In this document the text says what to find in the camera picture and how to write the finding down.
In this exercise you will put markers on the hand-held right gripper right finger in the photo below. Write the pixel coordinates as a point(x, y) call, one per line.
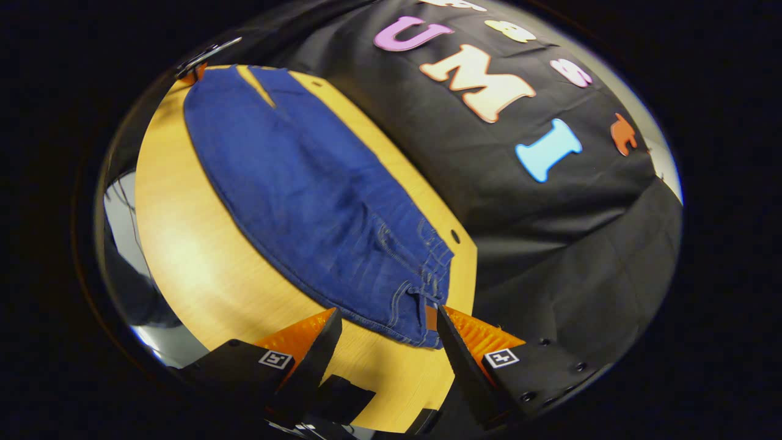
point(461, 366)

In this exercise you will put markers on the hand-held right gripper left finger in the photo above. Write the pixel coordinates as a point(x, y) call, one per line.
point(317, 366)

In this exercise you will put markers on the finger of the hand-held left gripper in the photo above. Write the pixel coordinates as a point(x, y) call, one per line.
point(194, 74)

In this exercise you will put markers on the blue jeans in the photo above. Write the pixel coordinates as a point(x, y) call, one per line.
point(305, 195)

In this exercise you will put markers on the black backdrop cloth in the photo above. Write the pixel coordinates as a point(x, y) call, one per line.
point(550, 244)

